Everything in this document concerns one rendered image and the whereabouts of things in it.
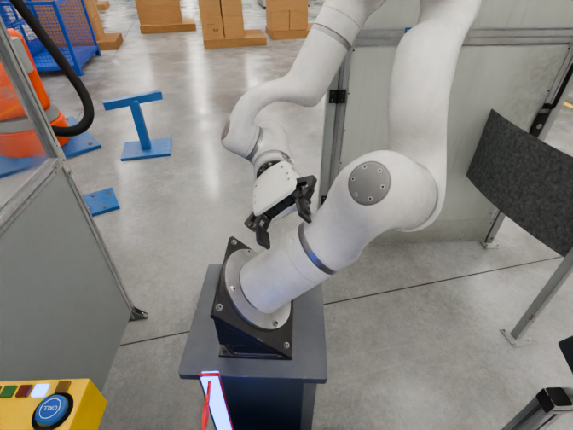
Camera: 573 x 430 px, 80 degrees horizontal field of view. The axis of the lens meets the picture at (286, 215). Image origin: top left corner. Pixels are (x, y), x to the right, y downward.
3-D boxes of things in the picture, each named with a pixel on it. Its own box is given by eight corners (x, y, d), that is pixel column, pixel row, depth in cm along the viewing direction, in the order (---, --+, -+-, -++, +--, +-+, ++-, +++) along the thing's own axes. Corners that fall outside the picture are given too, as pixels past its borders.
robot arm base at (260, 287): (237, 235, 81) (292, 191, 72) (292, 284, 86) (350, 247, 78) (209, 293, 65) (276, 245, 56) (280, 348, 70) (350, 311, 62)
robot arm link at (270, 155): (302, 166, 74) (304, 175, 72) (270, 188, 77) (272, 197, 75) (277, 141, 69) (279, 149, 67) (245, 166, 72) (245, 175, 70)
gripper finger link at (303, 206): (316, 189, 62) (324, 215, 57) (303, 199, 63) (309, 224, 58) (306, 179, 60) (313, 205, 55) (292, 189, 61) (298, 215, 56)
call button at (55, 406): (33, 427, 50) (27, 423, 49) (47, 399, 53) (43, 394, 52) (61, 427, 50) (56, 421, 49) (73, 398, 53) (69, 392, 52)
